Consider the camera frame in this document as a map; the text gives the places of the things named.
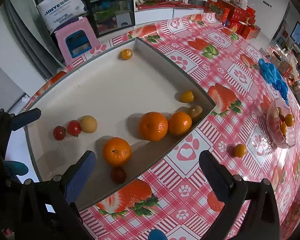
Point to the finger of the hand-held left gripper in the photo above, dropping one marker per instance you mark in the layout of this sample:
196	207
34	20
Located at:
16	168
27	118

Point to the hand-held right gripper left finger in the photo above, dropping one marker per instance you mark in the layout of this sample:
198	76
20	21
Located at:
81	177

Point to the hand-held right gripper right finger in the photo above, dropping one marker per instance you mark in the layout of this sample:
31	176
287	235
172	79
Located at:
215	177

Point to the red tomato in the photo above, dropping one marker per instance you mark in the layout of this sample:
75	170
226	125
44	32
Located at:
74	128
118	175
59	132
281	118

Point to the small orange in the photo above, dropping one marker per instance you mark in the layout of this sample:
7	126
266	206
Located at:
187	96
240	150
126	54

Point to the kiwi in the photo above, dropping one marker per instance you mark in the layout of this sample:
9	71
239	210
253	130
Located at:
195	112
88	123

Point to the clear glass bowl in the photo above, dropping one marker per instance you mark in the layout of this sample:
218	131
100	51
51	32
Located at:
281	140

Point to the white grey-sided tray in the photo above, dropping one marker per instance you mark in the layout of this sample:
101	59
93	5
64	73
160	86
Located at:
102	92

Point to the red strawberry print tablecloth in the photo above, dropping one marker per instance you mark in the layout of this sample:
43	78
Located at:
190	180

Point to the blue rounded object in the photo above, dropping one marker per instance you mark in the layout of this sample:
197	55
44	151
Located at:
157	235

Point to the pink plastic stool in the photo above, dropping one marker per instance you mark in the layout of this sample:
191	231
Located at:
62	45

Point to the blue container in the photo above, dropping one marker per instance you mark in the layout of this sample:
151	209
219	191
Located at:
78	43

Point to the beige crinkled food piece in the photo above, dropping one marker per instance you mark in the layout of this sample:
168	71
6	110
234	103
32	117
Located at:
279	110

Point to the white printed sack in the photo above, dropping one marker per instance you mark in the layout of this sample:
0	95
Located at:
60	7

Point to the blue plastic bag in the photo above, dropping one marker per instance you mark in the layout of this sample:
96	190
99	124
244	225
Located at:
275	76

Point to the glass door cabinet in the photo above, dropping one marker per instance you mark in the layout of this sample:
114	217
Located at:
107	5

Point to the stack of red gift boxes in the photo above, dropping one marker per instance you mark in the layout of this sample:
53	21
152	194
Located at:
235	17

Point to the white sideboard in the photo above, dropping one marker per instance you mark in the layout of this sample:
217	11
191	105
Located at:
165	13

